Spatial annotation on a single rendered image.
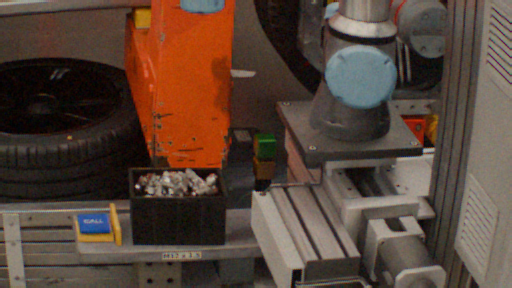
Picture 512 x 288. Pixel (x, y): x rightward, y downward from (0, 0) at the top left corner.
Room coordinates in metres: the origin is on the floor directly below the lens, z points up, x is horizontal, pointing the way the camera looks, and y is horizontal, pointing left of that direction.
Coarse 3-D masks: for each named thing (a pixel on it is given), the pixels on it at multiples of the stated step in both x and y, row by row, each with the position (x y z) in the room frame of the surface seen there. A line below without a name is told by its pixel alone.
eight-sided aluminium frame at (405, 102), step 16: (304, 0) 2.42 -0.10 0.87; (320, 0) 2.40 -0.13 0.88; (304, 16) 2.40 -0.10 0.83; (320, 16) 2.40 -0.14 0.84; (304, 32) 2.40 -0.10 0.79; (320, 32) 2.40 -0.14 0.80; (304, 48) 2.39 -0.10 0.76; (320, 48) 2.43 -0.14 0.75; (320, 64) 2.41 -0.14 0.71; (400, 96) 2.50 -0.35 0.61; (416, 96) 2.51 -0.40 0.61; (432, 96) 2.50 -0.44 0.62; (400, 112) 2.46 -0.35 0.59; (416, 112) 2.47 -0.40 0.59; (432, 112) 2.48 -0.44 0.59
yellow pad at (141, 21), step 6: (150, 6) 2.74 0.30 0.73; (132, 12) 2.80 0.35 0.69; (138, 12) 2.70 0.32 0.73; (144, 12) 2.70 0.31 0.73; (150, 12) 2.71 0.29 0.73; (132, 18) 2.77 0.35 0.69; (138, 18) 2.70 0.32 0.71; (144, 18) 2.70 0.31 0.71; (150, 18) 2.71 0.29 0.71; (138, 24) 2.70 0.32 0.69; (144, 24) 2.70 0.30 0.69; (150, 24) 2.71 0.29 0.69
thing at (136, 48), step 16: (128, 16) 2.81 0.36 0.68; (128, 32) 2.75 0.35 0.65; (144, 32) 2.67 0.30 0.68; (128, 48) 2.74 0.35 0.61; (144, 48) 2.55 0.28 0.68; (128, 64) 2.72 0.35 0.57; (144, 64) 2.44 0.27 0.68; (128, 80) 2.71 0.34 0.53; (144, 80) 2.39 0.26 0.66; (144, 96) 2.38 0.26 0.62; (144, 112) 2.38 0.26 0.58
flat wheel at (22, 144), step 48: (0, 96) 2.68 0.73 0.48; (48, 96) 2.69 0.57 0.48; (96, 96) 2.80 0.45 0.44; (0, 144) 2.31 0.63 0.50; (48, 144) 2.33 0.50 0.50; (96, 144) 2.38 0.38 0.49; (144, 144) 2.57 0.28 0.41; (0, 192) 2.30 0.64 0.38; (48, 192) 2.31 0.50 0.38; (96, 192) 2.38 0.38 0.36
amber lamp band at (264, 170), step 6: (258, 162) 2.09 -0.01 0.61; (264, 162) 2.09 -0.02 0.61; (270, 162) 2.09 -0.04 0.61; (252, 168) 2.11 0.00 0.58; (258, 168) 2.08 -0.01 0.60; (264, 168) 2.08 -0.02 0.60; (270, 168) 2.09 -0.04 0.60; (258, 174) 2.08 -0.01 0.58; (264, 174) 2.08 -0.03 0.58; (270, 174) 2.09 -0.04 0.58
